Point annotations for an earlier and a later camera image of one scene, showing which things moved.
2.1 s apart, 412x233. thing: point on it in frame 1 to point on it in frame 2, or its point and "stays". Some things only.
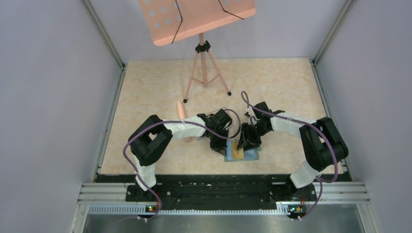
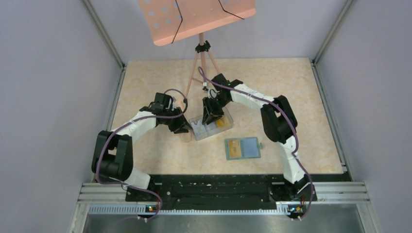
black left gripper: x=220 y=147 to x=184 y=126
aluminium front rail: x=119 y=198 stays
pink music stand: x=170 y=21 stays
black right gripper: x=249 y=141 to x=210 y=113
